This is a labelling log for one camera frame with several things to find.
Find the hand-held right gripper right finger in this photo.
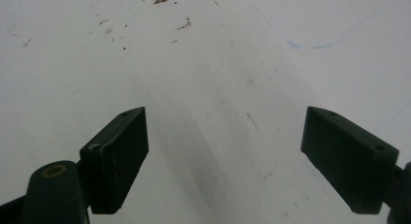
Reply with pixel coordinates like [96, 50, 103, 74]
[300, 105, 400, 215]

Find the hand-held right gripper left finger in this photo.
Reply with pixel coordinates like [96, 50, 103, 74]
[79, 106, 150, 215]

